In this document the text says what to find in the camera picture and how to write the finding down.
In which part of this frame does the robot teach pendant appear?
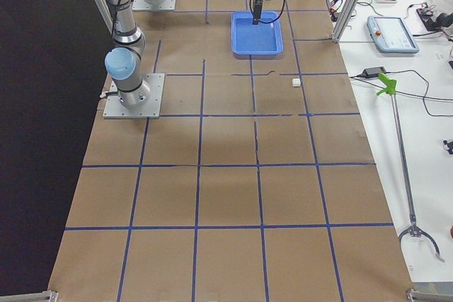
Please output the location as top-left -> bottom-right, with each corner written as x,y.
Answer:
367,16 -> 419,54

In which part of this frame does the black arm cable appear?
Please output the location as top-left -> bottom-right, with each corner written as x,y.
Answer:
258,0 -> 288,25

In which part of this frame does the aluminium frame post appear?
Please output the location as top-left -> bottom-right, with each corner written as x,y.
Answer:
331,0 -> 376,44

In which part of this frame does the black power adapter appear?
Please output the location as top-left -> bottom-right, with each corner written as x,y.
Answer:
361,66 -> 386,79

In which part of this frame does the white toy block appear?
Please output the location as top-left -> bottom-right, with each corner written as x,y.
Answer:
292,78 -> 301,87

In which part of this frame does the green handled reacher grabber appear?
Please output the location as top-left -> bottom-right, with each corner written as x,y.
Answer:
377,72 -> 445,262

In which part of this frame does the blue plastic tray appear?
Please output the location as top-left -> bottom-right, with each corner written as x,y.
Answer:
231,11 -> 284,59

